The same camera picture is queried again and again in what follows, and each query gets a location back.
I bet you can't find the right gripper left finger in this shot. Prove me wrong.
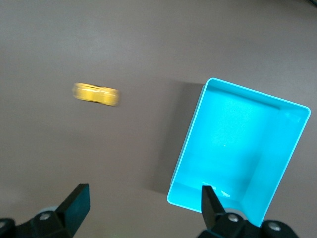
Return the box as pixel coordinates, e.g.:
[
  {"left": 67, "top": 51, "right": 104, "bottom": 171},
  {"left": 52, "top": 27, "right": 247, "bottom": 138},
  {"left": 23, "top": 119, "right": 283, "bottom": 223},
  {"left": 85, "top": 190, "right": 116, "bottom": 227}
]
[{"left": 0, "top": 183, "right": 90, "bottom": 238}]

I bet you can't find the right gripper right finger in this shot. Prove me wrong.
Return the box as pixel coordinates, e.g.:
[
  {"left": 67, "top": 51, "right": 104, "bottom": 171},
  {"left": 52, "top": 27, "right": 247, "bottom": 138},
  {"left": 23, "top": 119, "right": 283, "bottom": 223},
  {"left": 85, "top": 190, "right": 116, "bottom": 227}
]
[{"left": 198, "top": 185, "right": 298, "bottom": 238}]

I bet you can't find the yellow toy beetle car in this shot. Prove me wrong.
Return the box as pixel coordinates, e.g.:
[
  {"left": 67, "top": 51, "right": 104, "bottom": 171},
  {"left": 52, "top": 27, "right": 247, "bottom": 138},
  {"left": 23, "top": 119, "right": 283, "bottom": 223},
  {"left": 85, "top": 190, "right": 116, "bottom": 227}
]
[{"left": 71, "top": 83, "right": 122, "bottom": 107}]

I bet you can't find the turquoise plastic bin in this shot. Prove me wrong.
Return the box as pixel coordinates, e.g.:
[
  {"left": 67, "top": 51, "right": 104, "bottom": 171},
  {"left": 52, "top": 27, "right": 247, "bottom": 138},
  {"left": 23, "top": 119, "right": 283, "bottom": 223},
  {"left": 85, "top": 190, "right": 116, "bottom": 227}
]
[{"left": 166, "top": 77, "right": 312, "bottom": 228}]

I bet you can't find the brown table cover sheet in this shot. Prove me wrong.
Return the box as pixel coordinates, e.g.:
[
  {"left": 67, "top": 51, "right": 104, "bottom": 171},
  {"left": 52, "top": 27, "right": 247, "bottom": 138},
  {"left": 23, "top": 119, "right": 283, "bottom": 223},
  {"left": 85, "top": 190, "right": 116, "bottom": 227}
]
[{"left": 0, "top": 0, "right": 317, "bottom": 238}]

